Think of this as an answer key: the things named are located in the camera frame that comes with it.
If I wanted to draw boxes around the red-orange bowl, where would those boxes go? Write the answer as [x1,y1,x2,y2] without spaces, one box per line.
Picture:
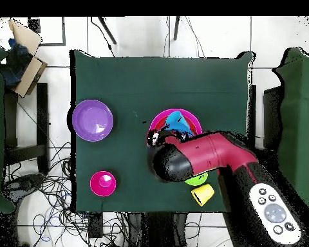
[154,112,200,136]

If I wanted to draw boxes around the cardboard box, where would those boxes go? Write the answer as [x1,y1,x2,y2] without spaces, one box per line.
[0,19,48,98]

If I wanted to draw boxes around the tangle of cables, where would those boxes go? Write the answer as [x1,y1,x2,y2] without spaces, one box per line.
[2,141,129,247]

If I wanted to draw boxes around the black tripod leg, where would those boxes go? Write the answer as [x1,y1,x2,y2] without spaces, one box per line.
[97,16,117,45]
[173,16,181,41]

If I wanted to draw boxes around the yellow cup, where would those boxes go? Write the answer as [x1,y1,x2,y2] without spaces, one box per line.
[191,183,215,207]

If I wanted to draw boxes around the small green bowl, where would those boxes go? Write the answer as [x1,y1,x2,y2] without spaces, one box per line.
[183,171,209,187]

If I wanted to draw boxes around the black power strip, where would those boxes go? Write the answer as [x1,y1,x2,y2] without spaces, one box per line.
[88,212,104,239]

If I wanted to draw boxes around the purple bowl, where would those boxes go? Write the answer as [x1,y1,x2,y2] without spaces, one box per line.
[71,99,114,142]

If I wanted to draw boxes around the small crimson bowl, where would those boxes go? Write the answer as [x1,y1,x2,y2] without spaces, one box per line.
[89,170,117,197]

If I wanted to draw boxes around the large pink bowl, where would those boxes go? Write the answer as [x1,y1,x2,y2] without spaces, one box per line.
[147,107,203,147]

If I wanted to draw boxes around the dark green tablecloth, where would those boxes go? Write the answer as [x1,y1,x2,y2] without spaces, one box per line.
[70,49,256,215]

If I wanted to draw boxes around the blue cup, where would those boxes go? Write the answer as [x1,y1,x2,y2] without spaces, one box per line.
[165,111,187,127]

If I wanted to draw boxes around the black stool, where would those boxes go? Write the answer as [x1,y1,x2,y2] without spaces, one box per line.
[3,82,50,176]

